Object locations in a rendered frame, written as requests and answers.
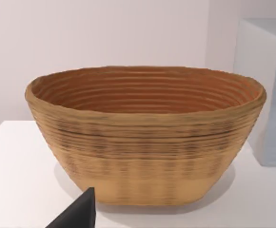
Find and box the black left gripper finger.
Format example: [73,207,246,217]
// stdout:
[44,187,97,228]

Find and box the brown woven basket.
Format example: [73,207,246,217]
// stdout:
[25,66,267,207]

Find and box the pale blue-grey cabinet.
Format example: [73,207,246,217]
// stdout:
[231,18,276,169]

